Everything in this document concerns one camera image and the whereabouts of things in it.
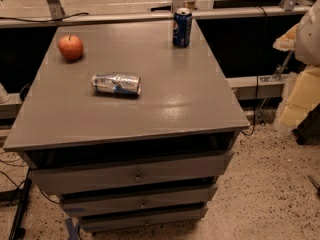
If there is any grey drawer cabinet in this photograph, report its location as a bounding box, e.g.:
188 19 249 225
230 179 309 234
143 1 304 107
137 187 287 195
4 21 248 232

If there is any grey drawer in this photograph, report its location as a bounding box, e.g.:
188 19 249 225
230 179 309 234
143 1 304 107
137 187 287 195
79 203 208 232
61 184 217 217
31 150 233 195

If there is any silver blue redbull can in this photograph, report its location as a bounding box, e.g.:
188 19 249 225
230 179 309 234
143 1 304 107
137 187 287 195
91 73 141 96

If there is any black hanging cable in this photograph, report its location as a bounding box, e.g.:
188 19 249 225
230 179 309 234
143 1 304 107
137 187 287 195
240 6 269 137

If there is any red apple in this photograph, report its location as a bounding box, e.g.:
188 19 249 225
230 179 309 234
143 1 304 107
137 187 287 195
58 35 84 60

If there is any grey bottom drawer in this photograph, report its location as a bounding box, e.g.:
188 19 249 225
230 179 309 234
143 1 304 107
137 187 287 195
79 203 208 232

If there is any blue pepsi can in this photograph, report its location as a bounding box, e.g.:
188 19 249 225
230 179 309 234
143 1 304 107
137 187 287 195
173 8 192 48

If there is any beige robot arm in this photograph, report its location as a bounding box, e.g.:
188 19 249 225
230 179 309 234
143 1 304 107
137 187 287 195
273 2 320 67

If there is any black cable on rail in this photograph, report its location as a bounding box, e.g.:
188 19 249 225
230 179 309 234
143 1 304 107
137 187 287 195
0 11 90 23

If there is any grey metal rail frame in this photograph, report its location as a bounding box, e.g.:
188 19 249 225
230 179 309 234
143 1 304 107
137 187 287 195
0 4 313 120

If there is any grey top drawer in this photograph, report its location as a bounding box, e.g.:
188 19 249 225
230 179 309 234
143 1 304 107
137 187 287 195
31 150 233 195

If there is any grey middle drawer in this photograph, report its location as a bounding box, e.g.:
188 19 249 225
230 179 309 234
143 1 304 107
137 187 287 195
61 184 217 217

